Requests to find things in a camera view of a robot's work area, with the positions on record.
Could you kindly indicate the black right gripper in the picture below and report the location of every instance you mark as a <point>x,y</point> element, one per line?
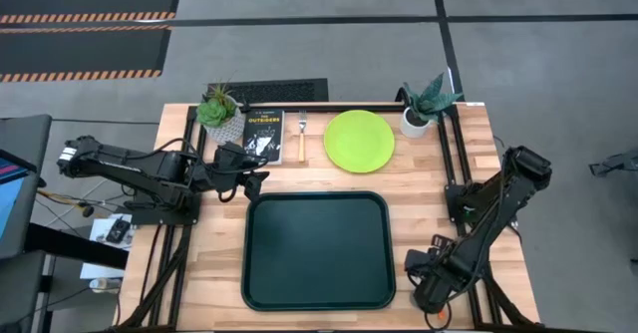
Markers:
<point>438,268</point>

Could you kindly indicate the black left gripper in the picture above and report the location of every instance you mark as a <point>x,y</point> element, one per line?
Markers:
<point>229,176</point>

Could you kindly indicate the lime green plate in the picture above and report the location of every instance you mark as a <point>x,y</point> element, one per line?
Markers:
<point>359,141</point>

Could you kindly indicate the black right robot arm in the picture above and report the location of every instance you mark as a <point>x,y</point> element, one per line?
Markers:
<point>481,231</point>

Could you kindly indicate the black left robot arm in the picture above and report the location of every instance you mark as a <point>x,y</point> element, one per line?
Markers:
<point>149,169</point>

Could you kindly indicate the dark green plastic tray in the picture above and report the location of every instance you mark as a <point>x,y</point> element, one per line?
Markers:
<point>319,253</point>

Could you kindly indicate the black paperback book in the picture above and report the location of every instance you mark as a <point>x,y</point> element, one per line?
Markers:
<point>265,136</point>

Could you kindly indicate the succulent in patterned pot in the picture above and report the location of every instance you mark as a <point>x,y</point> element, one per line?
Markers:
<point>214,113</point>

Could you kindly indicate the black grid floor mat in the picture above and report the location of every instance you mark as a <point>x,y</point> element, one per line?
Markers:
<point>279,91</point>

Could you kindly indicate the small black handheld device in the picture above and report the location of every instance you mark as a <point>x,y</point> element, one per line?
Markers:
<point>118,231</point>

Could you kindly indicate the white paper sheet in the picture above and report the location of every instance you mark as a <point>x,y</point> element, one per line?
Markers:
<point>99,268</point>

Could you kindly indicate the white plastic bottle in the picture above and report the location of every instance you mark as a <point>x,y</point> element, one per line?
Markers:
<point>105,284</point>

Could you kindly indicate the spiky plant in white pot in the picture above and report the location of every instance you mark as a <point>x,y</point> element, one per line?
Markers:
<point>428,103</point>

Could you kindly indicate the black desk beam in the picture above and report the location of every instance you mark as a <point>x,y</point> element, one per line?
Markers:
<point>75,248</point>

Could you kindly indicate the black stand leg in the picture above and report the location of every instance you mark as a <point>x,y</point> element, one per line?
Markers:
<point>615,163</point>

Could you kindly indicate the dark grey computer monitor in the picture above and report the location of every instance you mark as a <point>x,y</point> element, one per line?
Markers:
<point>15,183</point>

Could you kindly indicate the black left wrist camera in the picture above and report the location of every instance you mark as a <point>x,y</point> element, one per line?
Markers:
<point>234,153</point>

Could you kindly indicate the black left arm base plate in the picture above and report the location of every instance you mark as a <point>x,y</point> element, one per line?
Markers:
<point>164,218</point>

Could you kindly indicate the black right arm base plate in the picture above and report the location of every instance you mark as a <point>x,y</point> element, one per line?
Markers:
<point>450,198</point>

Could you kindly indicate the black frame cross rail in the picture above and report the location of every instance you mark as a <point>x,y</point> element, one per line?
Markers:
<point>349,107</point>

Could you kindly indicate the black left frame rails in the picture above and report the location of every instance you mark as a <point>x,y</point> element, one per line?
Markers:
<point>172,273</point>

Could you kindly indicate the black frame rails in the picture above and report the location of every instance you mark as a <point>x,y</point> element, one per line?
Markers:
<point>451,138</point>
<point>172,273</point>

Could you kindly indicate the black right frame rails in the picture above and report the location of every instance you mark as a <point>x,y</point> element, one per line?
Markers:
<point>451,138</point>

